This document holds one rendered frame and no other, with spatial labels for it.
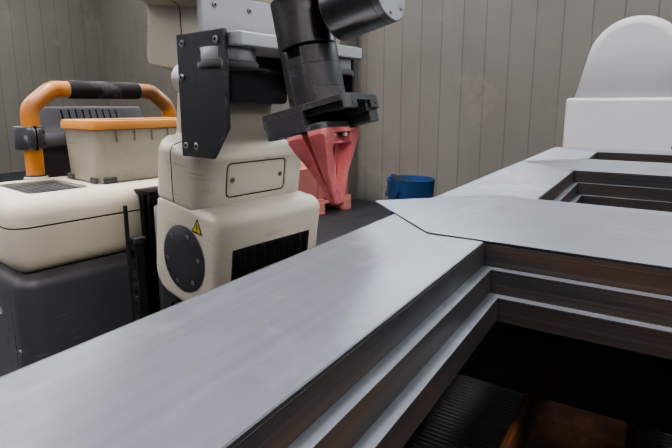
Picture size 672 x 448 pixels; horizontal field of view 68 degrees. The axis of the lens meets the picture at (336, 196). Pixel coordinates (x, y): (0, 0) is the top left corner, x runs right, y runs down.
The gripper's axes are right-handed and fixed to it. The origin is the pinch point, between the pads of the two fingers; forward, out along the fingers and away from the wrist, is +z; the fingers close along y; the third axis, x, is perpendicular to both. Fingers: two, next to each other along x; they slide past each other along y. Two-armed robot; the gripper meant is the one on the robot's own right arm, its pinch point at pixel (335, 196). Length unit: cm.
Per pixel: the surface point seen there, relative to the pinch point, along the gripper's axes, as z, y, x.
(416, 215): 2.4, -10.1, 4.2
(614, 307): 8.6, -23.9, 9.7
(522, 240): 4.6, -18.9, 7.6
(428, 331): 6.1, -17.0, 20.5
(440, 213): 2.7, -11.5, 2.4
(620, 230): 5.8, -24.3, 0.8
